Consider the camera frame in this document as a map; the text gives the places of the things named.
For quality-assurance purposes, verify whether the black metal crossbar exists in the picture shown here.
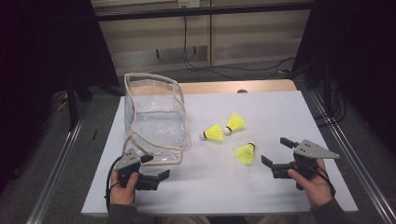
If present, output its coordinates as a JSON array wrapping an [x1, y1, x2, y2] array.
[[95, 2, 314, 22]]

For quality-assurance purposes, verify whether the person's leg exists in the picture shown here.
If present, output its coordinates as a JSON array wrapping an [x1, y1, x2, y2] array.
[[162, 217, 209, 224], [244, 215, 300, 224]]

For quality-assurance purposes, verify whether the yellow shuttlecock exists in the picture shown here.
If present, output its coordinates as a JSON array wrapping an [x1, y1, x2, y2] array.
[[200, 122, 224, 143], [234, 141, 256, 165], [223, 112, 247, 136]]

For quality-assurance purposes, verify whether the clear plastic bag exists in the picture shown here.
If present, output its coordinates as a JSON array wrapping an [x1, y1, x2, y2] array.
[[121, 73, 192, 166]]

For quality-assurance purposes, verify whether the metal floor rail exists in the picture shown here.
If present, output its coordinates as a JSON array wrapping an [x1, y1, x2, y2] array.
[[309, 90, 396, 224], [26, 118, 86, 224]]

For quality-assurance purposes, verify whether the black curtain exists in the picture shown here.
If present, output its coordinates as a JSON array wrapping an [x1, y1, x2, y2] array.
[[0, 0, 120, 194], [292, 0, 396, 153]]

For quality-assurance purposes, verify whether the black cable bundle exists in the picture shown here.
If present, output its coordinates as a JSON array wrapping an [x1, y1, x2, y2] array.
[[313, 83, 347, 128]]

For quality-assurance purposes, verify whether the black stand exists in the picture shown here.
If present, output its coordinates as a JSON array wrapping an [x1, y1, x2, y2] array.
[[65, 74, 93, 132]]

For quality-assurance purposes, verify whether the person's right leg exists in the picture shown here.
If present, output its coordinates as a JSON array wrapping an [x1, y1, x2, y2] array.
[[244, 215, 300, 224]]

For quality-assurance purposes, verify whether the left hand-held gripper cable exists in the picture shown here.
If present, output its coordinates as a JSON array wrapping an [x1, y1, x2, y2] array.
[[104, 155, 124, 213]]

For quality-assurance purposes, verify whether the long black floor cable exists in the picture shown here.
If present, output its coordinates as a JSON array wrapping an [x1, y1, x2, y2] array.
[[182, 7, 297, 80]]

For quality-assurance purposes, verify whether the person's right hand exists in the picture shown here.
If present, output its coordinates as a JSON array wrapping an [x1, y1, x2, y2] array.
[[288, 159, 334, 209]]

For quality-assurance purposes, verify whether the person's left leg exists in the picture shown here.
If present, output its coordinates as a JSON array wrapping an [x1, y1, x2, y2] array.
[[162, 217, 209, 224]]

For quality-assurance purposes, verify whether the wooden table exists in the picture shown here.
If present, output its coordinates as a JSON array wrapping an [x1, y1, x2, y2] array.
[[124, 78, 298, 96]]

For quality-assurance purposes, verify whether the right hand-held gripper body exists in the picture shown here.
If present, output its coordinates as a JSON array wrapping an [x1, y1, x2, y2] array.
[[270, 139, 341, 191]]

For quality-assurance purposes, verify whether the person's left hand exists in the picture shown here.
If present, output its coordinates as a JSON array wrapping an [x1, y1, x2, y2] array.
[[110, 170, 139, 206]]

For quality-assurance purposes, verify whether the right hand-held gripper cable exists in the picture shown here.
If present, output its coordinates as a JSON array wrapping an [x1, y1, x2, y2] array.
[[306, 166, 337, 199]]

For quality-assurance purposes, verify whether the hand-held gripper cable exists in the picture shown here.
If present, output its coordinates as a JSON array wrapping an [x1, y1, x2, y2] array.
[[306, 166, 337, 199], [104, 155, 124, 213]]

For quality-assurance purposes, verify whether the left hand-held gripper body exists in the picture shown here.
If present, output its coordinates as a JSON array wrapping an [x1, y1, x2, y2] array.
[[114, 147, 162, 191]]

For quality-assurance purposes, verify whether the white table cover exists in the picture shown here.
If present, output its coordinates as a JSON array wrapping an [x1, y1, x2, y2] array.
[[81, 91, 359, 217]]

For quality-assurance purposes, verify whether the white wall outlet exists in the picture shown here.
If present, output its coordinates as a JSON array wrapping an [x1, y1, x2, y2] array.
[[177, 0, 201, 8]]

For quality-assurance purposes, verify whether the yellow cable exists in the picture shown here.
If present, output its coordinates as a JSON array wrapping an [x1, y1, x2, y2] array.
[[50, 91, 70, 112]]

